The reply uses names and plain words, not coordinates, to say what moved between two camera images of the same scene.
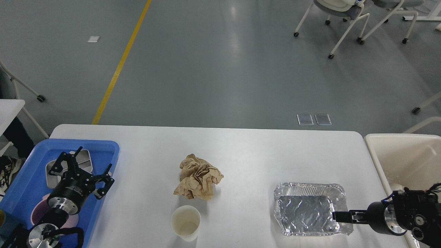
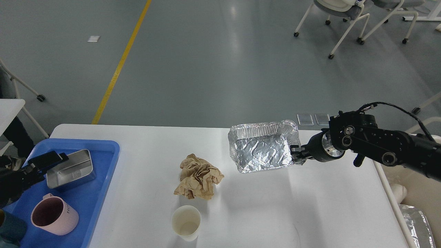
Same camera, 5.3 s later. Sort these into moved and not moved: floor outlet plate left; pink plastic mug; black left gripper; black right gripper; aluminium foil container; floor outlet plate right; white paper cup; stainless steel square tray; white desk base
Moved: black right gripper; black left gripper; aluminium foil container
Not moved: floor outlet plate right; pink plastic mug; white desk base; white paper cup; stainless steel square tray; floor outlet plate left
